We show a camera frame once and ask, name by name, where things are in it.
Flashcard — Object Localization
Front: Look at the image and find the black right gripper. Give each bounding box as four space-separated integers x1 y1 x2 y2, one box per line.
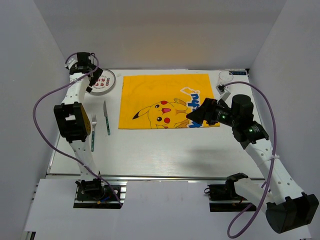
186 98 239 128

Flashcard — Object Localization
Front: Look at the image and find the round printed plate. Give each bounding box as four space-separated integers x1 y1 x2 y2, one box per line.
89 69 116 96

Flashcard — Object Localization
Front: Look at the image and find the clear drinking glass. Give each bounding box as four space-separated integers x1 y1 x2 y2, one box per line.
217 70 234 85

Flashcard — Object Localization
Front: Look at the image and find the yellow Pikachu cloth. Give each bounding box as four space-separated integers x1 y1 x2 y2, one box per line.
118 74 214 130

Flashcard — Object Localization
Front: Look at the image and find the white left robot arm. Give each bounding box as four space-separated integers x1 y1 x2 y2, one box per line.
53 52 102 182

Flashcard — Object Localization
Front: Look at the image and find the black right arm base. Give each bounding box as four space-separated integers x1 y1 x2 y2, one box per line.
204 184 256 213

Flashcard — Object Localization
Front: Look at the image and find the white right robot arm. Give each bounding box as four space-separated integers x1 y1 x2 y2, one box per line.
187 84 319 234

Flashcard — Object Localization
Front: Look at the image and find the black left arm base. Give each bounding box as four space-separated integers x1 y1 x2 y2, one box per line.
73 178 125 209

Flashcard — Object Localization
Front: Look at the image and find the metal fork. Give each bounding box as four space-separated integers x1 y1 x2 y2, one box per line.
91 114 97 152

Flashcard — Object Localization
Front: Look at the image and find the black table logo sticker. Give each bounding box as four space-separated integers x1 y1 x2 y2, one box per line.
230 71 247 76

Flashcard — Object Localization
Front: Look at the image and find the metal knife teal handle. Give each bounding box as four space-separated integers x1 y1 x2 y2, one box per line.
103 101 111 136

